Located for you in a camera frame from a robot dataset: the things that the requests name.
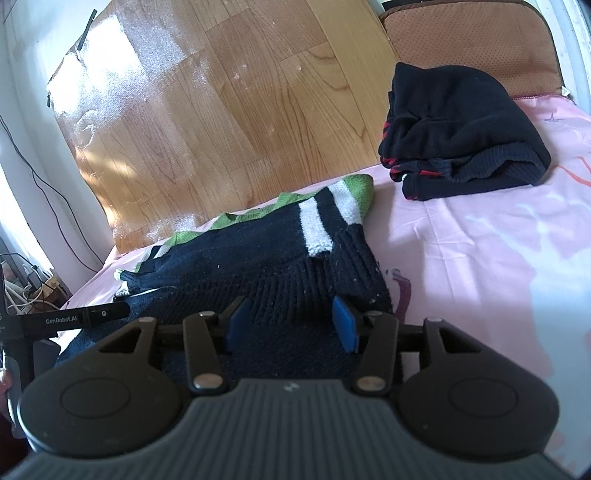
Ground pink printed bedsheet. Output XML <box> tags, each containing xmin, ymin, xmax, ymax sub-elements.
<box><xmin>55</xmin><ymin>92</ymin><xmax>591</xmax><ymax>462</ymax></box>

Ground brown cushion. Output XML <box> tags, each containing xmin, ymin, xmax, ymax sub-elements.
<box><xmin>379</xmin><ymin>0</ymin><xmax>566</xmax><ymax>100</ymax></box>

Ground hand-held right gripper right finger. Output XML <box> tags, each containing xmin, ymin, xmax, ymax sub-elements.
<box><xmin>332</xmin><ymin>295</ymin><xmax>467</xmax><ymax>396</ymax></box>

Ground folded black garment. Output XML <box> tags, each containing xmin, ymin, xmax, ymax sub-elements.
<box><xmin>378</xmin><ymin>62</ymin><xmax>552</xmax><ymax>202</ymax></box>

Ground wood-pattern wall board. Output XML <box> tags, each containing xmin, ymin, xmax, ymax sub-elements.
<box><xmin>46</xmin><ymin>0</ymin><xmax>402</xmax><ymax>254</ymax></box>

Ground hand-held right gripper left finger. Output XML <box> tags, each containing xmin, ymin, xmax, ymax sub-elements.
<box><xmin>99</xmin><ymin>296</ymin><xmax>254</xmax><ymax>396</ymax></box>

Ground tangled white cables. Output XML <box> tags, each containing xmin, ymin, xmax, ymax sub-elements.
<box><xmin>4</xmin><ymin>276</ymin><xmax>63</xmax><ymax>317</ymax></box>

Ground black wall cable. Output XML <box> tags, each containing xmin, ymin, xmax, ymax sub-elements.
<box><xmin>0</xmin><ymin>113</ymin><xmax>102</xmax><ymax>273</ymax></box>

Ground white door frame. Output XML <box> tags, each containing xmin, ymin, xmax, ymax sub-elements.
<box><xmin>549</xmin><ymin>0</ymin><xmax>589</xmax><ymax>104</ymax></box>

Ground green navy white striped sweater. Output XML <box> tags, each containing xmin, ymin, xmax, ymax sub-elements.
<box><xmin>55</xmin><ymin>174</ymin><xmax>394</xmax><ymax>384</ymax></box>

